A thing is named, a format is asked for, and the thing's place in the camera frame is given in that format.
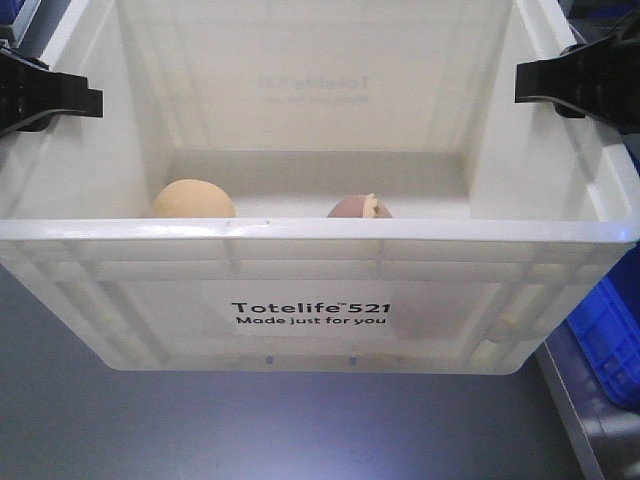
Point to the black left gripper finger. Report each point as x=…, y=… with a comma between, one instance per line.
x=32, y=95

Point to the blue bin lower right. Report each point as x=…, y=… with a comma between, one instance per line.
x=606, y=327

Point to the cream bread roll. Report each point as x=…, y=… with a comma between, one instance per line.
x=192, y=198

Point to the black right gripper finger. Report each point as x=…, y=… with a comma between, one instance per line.
x=598, y=80

